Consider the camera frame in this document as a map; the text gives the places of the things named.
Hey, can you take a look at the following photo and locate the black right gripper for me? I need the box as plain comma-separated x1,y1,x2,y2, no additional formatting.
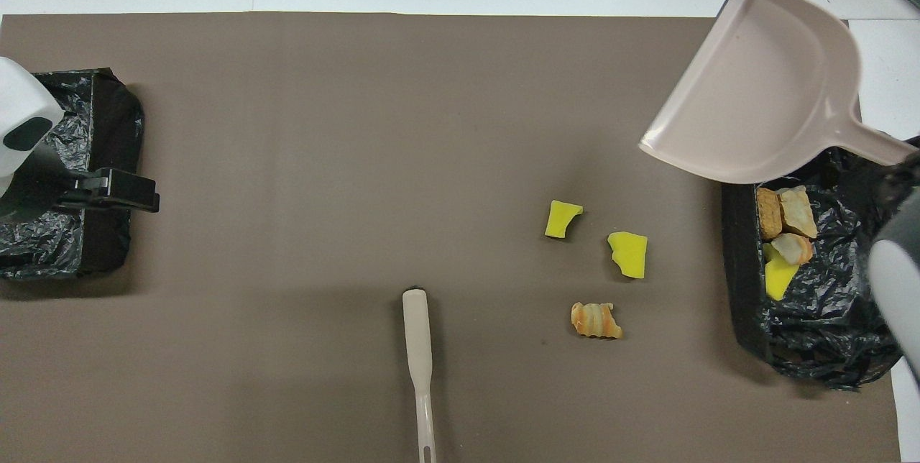
871,134,920,208

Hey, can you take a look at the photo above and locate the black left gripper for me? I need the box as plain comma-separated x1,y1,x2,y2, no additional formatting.
0,154,160,221

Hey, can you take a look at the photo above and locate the pale blocky bread chunk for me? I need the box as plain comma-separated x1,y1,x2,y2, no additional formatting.
778,185,818,239

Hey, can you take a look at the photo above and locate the pale crumbly bread chunk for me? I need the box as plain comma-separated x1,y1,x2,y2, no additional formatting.
770,233,814,265

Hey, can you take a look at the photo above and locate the orange-brown bread roll piece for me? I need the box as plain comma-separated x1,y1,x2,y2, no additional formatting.
757,187,783,241

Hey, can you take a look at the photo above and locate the yellow sponge with green pad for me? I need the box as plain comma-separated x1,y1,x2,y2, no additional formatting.
763,244,800,301

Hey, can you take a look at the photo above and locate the beige plastic dustpan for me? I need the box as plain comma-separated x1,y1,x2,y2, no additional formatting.
639,0,920,185

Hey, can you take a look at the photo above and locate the beige hand brush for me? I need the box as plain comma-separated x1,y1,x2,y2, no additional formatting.
402,288,438,463

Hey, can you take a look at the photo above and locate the orange striped ridged piece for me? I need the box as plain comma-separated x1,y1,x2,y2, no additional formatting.
571,302,623,340

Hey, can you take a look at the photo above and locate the small yellow sponge piece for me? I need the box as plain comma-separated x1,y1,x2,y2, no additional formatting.
544,200,584,239

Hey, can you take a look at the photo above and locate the black bag lined bin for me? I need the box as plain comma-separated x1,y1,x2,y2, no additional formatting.
0,68,144,282
721,115,920,392

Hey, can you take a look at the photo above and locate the brown paper table mat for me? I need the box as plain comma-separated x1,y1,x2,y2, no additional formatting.
0,12,903,463

